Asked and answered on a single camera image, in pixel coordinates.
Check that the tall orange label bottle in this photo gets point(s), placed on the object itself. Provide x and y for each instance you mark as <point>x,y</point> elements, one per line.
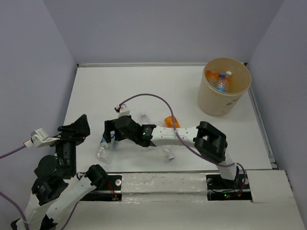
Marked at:
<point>228,76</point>

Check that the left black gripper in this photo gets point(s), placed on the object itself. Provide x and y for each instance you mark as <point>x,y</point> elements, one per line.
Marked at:
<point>80,130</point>

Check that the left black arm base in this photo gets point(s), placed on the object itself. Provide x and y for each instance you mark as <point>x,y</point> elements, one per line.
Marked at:
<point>109,192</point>

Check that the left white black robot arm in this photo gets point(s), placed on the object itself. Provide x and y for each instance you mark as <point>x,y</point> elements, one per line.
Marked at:
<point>47,202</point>

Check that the short orange bottle orange cap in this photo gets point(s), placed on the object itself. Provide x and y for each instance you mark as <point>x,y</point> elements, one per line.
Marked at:
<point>171,121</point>

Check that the clear bottle without cap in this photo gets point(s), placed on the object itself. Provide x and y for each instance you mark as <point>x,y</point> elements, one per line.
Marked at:
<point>144,119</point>

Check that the green label water bottle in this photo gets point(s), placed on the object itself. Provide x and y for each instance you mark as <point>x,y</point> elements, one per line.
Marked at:
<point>105,150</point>

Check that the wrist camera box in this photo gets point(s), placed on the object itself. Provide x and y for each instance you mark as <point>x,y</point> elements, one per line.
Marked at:
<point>39,138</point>
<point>122,110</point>

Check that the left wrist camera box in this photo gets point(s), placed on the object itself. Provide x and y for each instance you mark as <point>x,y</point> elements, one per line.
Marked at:
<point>39,138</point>

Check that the blue label small bottle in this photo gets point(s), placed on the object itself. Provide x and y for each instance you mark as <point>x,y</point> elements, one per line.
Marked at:
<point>221,83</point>

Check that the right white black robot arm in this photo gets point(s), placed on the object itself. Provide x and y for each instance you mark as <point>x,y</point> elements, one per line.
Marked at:
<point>204,140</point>

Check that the orange bottle white cap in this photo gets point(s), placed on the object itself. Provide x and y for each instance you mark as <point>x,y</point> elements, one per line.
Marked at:
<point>212,75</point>

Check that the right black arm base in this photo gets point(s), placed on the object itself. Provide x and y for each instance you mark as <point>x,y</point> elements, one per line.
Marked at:
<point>220,189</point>

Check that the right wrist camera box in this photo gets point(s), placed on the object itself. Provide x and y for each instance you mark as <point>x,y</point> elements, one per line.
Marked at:
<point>122,110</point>

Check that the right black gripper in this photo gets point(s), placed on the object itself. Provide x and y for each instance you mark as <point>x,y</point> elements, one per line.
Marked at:
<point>110,125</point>

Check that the clear bottle blue cap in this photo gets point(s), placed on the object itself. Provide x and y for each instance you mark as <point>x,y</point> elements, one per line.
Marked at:
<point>166,150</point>

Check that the beige round bin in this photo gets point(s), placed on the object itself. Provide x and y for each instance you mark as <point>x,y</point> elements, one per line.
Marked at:
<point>214,102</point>

